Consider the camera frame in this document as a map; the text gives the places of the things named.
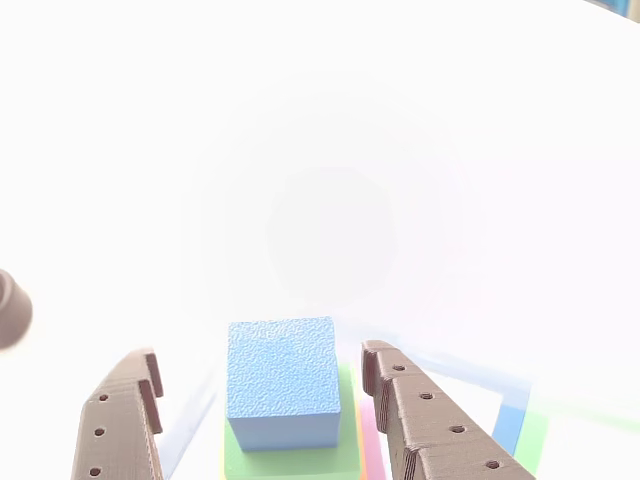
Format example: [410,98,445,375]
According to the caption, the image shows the purple cube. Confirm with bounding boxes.
[360,392,387,480]

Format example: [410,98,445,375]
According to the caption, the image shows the orange cube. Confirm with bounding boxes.
[218,399,370,480]

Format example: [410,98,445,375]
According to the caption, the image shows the green cube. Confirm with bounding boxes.
[222,362,364,479]

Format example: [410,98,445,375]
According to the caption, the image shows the small blue cube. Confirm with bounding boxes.
[225,315,343,453]

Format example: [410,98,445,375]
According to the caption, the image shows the blue tape square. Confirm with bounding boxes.
[159,324,532,459]

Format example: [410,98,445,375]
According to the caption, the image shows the green tape square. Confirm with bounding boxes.
[513,397,640,476]

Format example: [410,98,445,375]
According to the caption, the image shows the black tripod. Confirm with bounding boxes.
[0,268,34,350]

